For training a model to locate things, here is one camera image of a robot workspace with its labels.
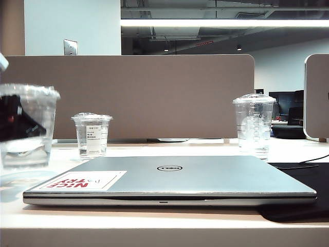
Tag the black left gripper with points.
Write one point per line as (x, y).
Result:
(18, 121)

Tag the long white ceiling light strip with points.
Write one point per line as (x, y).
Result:
(205, 22)

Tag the black mouse mat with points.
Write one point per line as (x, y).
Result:
(308, 195)

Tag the black computer monitor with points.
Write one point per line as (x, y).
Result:
(285, 101)

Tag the black round seat cushion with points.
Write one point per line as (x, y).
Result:
(288, 131)

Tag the metal wall switch plate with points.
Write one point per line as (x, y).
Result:
(70, 47)

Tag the brown divider panel white edge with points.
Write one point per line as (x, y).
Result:
(318, 97)

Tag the silver divider base bracket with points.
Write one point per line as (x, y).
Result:
(172, 139)

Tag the clear cup with white label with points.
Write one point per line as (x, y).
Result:
(92, 140)

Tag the black office chair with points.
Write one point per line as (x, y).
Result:
(295, 115)

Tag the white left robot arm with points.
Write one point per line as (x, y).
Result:
(2, 62)

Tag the silver Dell laptop with sticker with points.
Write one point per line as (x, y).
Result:
(180, 185)

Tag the wide brown desk divider panel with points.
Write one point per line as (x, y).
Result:
(154, 87)

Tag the tall clear cup dome lid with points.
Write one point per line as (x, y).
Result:
(253, 128)

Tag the clear plastic cup lid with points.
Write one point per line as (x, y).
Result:
(50, 115)

